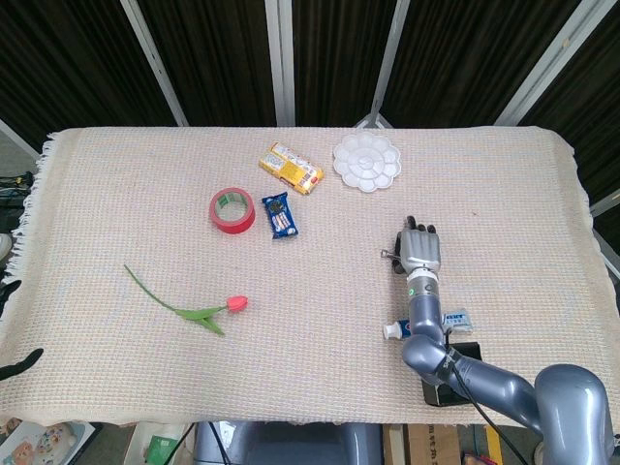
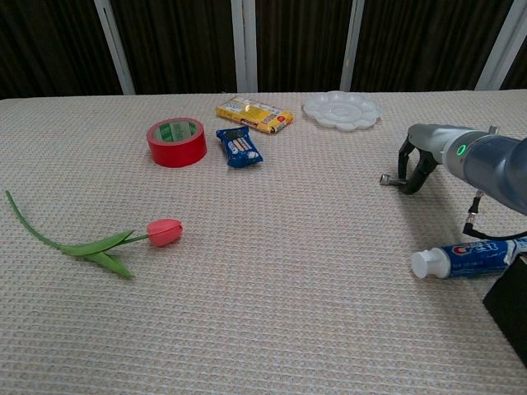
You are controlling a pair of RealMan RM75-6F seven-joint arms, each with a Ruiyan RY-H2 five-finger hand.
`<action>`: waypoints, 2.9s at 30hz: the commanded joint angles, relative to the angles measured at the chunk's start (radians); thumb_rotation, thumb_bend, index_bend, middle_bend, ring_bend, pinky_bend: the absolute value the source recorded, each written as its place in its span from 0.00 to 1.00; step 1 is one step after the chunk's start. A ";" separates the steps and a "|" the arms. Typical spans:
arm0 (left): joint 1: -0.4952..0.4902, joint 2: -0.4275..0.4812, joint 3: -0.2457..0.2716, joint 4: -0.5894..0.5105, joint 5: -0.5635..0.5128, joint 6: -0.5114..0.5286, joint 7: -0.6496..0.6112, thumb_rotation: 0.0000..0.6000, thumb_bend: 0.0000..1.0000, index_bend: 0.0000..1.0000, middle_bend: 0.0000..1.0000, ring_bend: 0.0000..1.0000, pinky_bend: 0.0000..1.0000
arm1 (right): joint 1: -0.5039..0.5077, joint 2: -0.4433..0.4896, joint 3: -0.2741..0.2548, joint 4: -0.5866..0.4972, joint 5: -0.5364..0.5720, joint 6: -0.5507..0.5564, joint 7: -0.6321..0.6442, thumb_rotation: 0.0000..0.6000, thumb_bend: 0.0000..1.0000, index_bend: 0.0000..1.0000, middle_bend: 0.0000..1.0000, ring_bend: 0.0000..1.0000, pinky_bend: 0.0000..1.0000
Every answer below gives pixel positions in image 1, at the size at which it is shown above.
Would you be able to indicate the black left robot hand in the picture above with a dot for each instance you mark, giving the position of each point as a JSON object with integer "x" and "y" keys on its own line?
{"x": 21, "y": 364}

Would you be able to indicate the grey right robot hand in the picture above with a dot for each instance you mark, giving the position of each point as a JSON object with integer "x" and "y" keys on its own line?
{"x": 421, "y": 247}

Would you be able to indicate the small metal bolt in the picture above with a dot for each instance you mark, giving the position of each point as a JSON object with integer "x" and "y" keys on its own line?
{"x": 386, "y": 252}

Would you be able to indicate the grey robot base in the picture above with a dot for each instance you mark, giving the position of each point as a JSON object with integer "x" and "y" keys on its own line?
{"x": 290, "y": 443}

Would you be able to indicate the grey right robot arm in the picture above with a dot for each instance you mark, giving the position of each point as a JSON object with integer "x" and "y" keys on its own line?
{"x": 426, "y": 315}

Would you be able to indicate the blue Crest toothpaste tube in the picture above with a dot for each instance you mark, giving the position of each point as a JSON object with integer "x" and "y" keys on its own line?
{"x": 457, "y": 319}

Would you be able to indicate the illustrated picture book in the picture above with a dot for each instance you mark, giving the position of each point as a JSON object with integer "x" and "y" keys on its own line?
{"x": 43, "y": 443}

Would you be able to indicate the white flower-shaped paint palette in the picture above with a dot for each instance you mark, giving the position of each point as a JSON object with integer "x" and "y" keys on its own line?
{"x": 368, "y": 162}

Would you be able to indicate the beige woven tablecloth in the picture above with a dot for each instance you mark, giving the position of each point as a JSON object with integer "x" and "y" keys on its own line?
{"x": 310, "y": 290}

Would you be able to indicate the blue cookie packet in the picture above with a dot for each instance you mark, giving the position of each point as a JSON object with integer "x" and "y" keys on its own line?
{"x": 283, "y": 223}

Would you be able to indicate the black box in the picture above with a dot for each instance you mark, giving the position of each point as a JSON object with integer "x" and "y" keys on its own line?
{"x": 436, "y": 394}

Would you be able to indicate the yellow biscuit packet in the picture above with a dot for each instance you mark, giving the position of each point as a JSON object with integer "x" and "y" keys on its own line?
{"x": 290, "y": 169}

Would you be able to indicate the green packet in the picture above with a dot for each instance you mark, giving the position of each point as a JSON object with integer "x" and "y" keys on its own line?
{"x": 162, "y": 450}

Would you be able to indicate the red tape roll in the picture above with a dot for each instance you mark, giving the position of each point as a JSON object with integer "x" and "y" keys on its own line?
{"x": 232, "y": 226}

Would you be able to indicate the pink artificial tulip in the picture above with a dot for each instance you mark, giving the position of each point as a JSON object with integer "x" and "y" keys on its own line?
{"x": 237, "y": 303}

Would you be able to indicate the brown cardboard box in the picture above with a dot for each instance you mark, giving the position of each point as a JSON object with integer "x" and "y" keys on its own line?
{"x": 419, "y": 445}

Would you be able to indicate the white frame bar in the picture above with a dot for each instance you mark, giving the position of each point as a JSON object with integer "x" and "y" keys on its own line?
{"x": 605, "y": 206}
{"x": 17, "y": 138}

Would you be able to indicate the white frame post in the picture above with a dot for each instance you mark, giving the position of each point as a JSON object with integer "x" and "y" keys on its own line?
{"x": 155, "y": 63}
{"x": 547, "y": 63}
{"x": 281, "y": 63}
{"x": 390, "y": 53}

